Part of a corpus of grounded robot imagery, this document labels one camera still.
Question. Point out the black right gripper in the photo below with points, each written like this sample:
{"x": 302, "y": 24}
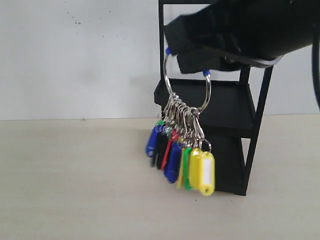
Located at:
{"x": 257, "y": 29}

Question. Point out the colourful key tag bunch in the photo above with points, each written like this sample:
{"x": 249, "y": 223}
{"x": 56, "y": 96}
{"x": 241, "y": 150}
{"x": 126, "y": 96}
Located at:
{"x": 177, "y": 145}

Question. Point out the black two-tier corner rack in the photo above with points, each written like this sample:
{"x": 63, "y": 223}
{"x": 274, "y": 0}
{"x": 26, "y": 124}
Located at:
{"x": 230, "y": 116}

